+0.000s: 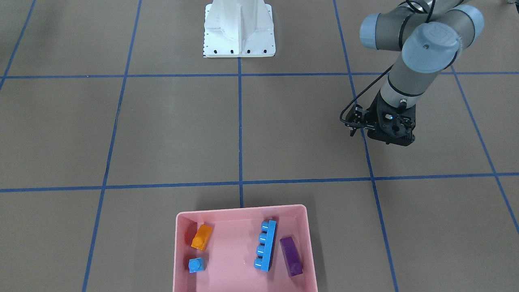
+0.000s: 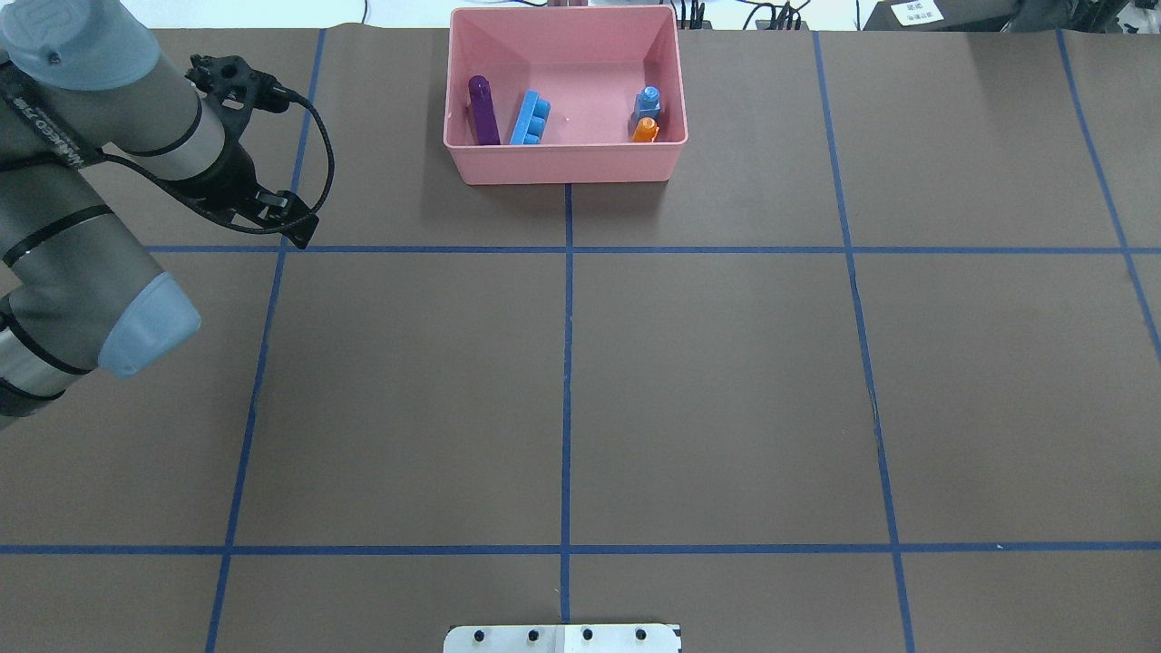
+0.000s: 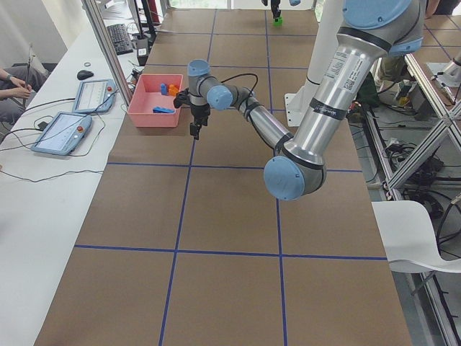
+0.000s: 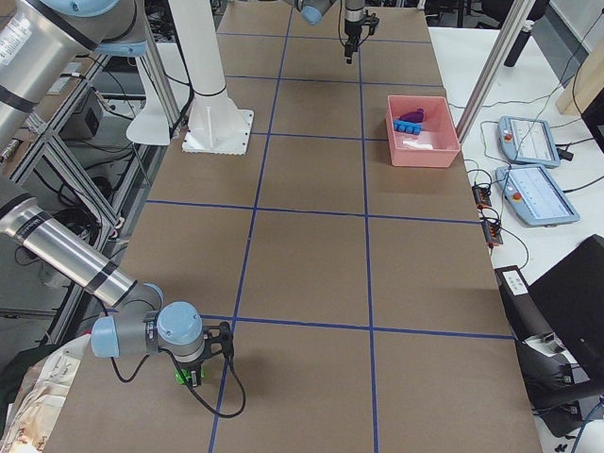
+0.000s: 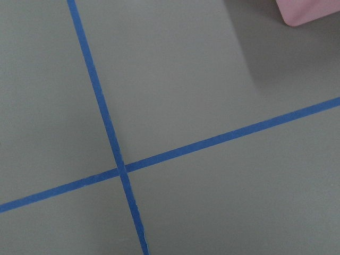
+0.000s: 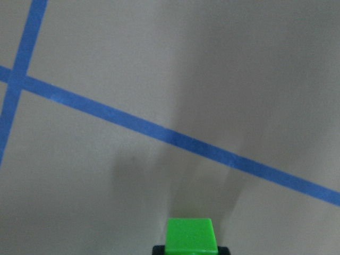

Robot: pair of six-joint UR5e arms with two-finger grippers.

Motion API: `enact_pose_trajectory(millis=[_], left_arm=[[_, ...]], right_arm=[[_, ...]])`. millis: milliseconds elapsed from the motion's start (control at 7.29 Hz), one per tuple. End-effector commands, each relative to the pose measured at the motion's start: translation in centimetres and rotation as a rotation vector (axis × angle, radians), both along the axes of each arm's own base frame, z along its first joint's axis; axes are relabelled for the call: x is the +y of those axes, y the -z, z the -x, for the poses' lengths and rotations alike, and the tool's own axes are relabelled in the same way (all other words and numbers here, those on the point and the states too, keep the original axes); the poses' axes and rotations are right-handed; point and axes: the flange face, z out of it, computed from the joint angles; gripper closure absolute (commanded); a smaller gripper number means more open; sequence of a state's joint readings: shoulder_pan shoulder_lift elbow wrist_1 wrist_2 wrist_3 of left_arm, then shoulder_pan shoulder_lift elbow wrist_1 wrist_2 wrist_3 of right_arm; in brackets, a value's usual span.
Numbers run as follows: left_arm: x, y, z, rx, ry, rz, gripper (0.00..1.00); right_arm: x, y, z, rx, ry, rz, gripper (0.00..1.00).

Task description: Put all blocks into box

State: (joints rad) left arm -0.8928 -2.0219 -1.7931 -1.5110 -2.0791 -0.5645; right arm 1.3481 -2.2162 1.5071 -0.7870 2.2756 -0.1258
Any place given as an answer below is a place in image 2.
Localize small blue toy block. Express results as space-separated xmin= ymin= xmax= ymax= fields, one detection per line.
xmin=630 ymin=85 xmax=662 ymax=124

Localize long blue toy block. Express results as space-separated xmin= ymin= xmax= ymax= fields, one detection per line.
xmin=507 ymin=89 xmax=551 ymax=146

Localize purple toy block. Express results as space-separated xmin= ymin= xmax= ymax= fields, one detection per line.
xmin=467 ymin=74 xmax=502 ymax=146

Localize orange toy block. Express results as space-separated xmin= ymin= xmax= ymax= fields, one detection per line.
xmin=630 ymin=116 xmax=659 ymax=143

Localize pink plastic box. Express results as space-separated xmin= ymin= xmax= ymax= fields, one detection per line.
xmin=444 ymin=5 xmax=688 ymax=186

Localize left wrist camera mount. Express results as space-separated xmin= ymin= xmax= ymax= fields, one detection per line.
xmin=186 ymin=53 xmax=296 ymax=121

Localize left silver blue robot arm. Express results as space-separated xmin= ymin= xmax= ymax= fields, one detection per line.
xmin=1 ymin=1 xmax=324 ymax=426

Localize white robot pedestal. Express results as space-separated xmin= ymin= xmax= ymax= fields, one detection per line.
xmin=441 ymin=623 xmax=683 ymax=652

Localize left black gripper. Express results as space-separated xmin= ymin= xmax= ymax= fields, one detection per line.
xmin=170 ymin=138 xmax=320 ymax=249

